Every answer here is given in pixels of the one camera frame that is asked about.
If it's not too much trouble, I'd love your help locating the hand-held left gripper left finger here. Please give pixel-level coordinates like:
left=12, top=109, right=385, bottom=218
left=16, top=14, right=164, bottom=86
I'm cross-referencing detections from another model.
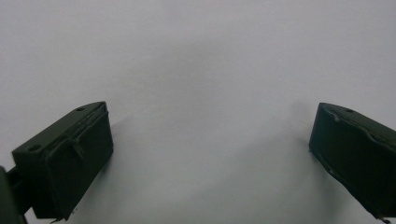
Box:
left=11, top=101, right=114, bottom=221

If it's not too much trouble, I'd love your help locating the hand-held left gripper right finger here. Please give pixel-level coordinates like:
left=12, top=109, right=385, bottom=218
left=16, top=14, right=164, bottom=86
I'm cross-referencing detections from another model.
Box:
left=308, top=102, right=396, bottom=220

